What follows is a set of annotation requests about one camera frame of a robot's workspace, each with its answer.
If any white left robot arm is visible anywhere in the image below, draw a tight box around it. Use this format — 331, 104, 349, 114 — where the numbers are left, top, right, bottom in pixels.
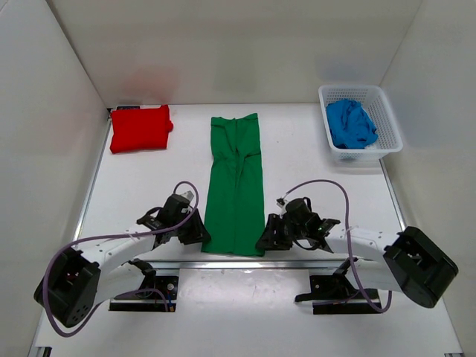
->
33, 208, 211, 337

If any aluminium rail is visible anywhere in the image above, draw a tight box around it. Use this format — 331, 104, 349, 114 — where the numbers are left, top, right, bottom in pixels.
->
146, 259, 344, 270

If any white plastic basket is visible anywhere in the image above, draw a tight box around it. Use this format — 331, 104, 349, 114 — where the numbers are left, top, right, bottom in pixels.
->
318, 84, 403, 164

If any blue crumpled t shirt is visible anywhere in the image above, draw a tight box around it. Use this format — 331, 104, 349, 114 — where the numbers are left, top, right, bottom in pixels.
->
326, 99, 379, 149

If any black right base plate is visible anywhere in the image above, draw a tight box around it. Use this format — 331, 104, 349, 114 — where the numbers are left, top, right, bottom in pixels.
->
295, 274, 378, 315

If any red folded t shirt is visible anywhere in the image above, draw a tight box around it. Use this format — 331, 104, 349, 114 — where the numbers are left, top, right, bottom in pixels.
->
109, 105, 173, 154

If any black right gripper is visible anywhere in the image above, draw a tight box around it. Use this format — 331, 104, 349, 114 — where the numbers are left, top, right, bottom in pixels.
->
255, 214, 307, 251

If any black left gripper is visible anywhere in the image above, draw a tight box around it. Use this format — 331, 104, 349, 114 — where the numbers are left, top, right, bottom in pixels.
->
173, 207, 211, 245

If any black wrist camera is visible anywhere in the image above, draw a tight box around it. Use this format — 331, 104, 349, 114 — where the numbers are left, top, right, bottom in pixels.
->
156, 193, 191, 227
285, 197, 320, 225

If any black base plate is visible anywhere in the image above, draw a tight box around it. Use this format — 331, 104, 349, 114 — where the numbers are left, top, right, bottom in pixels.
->
295, 274, 378, 315
109, 275, 179, 313

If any green t shirt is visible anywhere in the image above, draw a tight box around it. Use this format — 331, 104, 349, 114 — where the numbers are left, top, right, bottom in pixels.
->
202, 113, 265, 257

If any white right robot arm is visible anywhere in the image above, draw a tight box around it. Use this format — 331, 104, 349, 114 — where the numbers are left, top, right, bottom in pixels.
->
256, 213, 459, 308

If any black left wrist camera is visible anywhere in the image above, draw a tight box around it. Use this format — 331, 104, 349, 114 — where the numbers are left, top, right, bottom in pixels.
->
156, 193, 191, 227

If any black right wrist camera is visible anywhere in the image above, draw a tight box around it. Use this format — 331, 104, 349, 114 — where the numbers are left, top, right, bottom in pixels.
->
285, 197, 320, 225

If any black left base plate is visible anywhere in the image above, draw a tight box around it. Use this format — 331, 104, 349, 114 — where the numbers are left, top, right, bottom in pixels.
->
109, 275, 179, 313

